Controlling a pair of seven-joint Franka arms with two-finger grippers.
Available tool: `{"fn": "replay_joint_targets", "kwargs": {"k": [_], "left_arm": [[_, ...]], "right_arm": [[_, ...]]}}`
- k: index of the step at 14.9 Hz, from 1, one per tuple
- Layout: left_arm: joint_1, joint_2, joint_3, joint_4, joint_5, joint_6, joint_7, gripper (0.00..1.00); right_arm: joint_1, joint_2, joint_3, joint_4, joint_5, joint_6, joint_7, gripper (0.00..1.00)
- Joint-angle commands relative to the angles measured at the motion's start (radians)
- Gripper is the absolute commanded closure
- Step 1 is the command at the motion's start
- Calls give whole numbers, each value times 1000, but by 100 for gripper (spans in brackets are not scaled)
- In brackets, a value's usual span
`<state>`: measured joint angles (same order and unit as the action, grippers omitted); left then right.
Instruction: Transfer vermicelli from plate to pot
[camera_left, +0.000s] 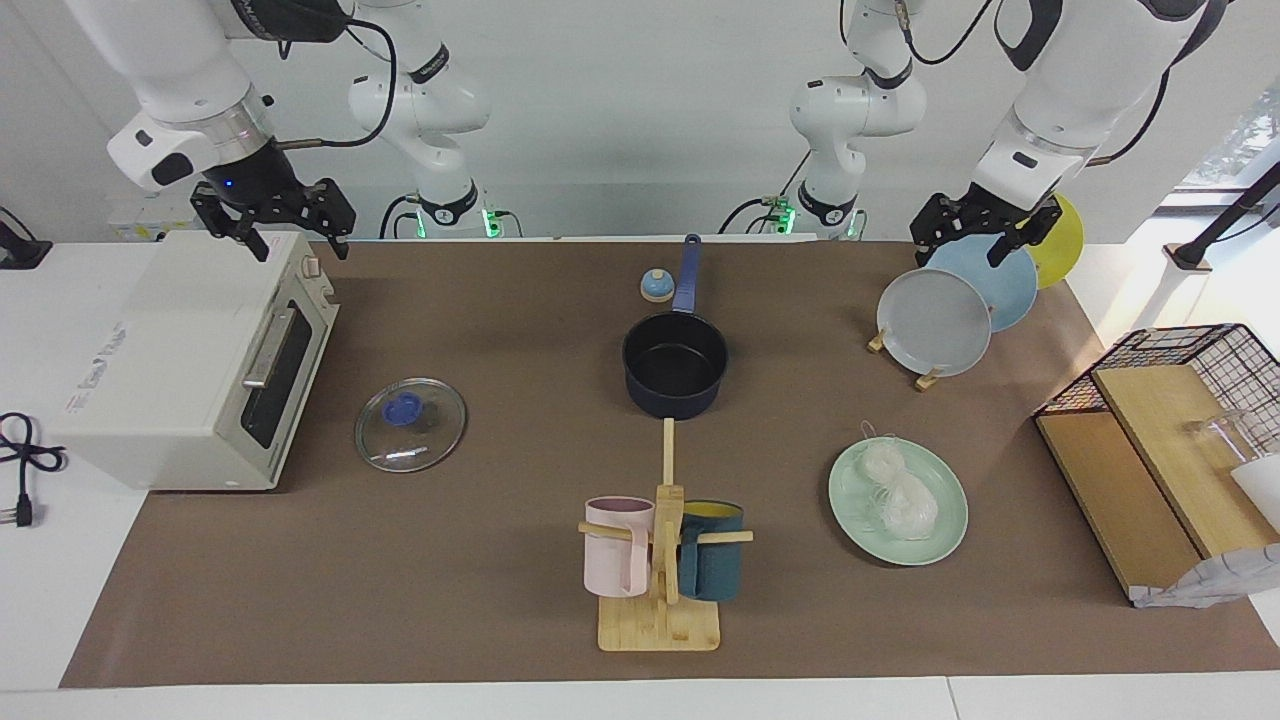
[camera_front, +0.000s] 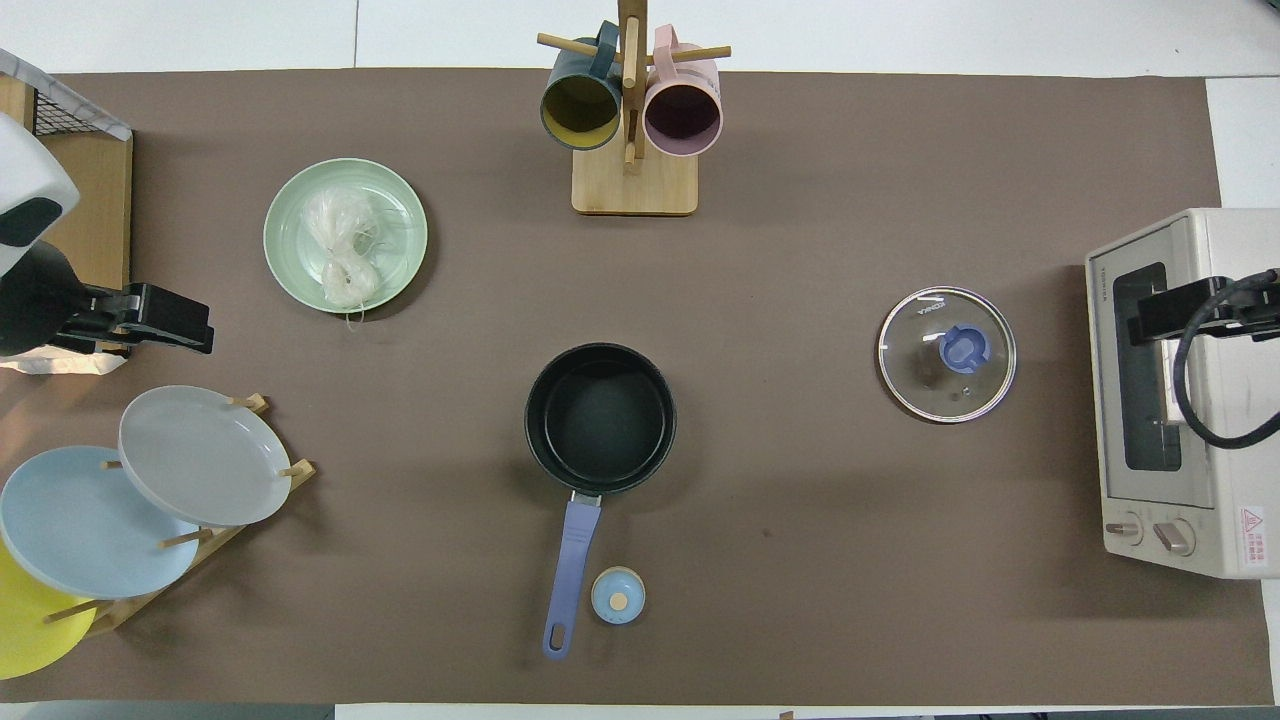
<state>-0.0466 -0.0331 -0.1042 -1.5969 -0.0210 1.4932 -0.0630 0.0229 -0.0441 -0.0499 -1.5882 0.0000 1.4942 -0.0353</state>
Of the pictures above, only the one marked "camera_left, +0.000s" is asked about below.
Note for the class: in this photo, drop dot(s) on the clear glass beaker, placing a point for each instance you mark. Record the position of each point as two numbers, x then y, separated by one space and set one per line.
1225 435

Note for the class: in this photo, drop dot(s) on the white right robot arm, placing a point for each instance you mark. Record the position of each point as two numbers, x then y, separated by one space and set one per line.
180 60

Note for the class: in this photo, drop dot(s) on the dark blue saucepan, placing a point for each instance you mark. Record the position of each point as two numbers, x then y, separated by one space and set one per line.
675 395

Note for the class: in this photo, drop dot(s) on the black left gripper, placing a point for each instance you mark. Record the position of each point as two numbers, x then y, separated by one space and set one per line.
975 215

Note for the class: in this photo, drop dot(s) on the beige toaster oven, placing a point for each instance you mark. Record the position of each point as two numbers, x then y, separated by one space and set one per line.
170 350

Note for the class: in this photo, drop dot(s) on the light green plate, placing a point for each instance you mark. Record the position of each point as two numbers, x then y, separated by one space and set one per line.
850 500

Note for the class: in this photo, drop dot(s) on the wooden mug tree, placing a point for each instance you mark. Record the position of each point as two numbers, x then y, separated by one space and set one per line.
660 625

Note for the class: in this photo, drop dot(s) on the yellow plate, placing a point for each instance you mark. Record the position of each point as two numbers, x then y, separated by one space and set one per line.
1065 250

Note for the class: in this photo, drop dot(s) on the wooden plate rack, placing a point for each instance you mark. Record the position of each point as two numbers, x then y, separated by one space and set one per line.
928 380

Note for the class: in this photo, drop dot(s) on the light blue plate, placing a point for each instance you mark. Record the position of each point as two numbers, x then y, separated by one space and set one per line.
1010 290

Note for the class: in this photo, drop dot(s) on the white crumpled bag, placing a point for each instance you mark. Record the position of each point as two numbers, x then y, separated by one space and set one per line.
1220 580

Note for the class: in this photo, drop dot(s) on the glass lid with blue knob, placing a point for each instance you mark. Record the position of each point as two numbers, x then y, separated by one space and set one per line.
420 440

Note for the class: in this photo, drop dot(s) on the black clamp mount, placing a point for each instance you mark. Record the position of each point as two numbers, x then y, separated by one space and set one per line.
20 252

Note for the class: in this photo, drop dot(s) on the light wooden board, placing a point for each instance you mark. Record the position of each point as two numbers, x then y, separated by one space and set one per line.
1170 440

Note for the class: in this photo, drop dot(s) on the white vermicelli bundle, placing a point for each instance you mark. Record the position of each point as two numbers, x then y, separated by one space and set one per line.
900 495

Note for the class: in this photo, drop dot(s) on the pink mug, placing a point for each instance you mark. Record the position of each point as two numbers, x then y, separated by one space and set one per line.
612 560

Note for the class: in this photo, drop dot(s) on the grey plate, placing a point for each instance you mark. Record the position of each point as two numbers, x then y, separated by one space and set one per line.
930 325

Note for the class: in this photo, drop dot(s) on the black stand leg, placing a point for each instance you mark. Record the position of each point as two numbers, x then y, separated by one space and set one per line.
1225 215

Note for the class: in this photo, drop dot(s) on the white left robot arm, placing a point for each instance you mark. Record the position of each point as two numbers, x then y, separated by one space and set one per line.
1090 80

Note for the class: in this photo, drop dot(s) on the brown table mat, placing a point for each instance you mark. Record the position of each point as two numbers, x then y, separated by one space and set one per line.
450 580

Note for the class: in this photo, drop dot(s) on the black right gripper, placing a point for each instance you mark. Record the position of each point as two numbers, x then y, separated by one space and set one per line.
255 190

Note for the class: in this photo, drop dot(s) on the dark wooden board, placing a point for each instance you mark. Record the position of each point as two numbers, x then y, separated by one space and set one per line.
1110 490

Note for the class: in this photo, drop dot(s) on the teal mug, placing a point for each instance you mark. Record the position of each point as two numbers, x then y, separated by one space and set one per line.
715 570

